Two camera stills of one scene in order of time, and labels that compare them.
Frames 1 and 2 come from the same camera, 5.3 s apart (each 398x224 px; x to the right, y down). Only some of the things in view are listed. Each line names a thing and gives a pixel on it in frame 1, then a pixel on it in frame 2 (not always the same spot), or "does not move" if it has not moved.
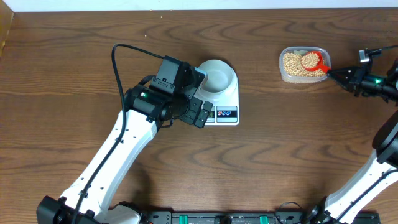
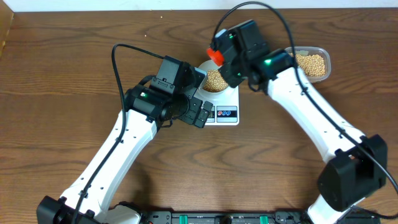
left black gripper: x=189 y=116 does not move
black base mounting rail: x=258 y=217 does not move
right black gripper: x=359 y=73 -> x=232 y=81
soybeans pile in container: x=305 y=65 does not move
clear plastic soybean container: x=304 y=64 does not move
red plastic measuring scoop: x=313 y=60 -> x=216 y=56
